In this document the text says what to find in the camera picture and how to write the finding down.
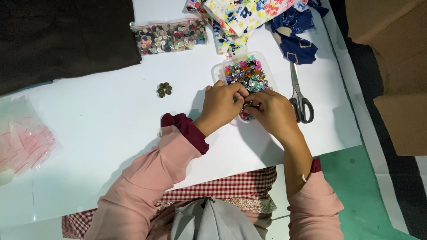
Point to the white work sheet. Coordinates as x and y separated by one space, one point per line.
100 116

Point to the black and white striped mat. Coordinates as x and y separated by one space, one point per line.
400 186

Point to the person's right fingers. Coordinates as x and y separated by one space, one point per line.
262 100

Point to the floral print fabric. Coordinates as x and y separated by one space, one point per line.
240 16

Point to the zip bag of mixed buttons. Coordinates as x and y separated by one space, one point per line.
166 36

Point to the heap of colourful shiny buttons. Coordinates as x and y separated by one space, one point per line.
248 73

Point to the brown cardboard box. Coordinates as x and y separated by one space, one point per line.
397 66

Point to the person's left hand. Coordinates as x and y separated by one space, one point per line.
218 105

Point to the small metallic button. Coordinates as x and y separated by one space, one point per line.
248 101

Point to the pile of clear zip bags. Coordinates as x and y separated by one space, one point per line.
23 140

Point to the clear plastic container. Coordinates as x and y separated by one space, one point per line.
267 68

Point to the person's left fingers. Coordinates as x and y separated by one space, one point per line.
235 89

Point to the navy blue patterned fabric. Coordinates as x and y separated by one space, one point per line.
295 36

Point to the cluster of brown buttons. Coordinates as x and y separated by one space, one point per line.
164 89

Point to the black cloth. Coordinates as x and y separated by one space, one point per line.
63 36

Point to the red checked cloth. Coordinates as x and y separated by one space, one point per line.
230 186

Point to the green mat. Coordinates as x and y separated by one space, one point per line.
353 193

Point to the person's right hand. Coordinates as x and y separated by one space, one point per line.
275 113

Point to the grey headscarf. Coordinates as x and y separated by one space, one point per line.
210 221

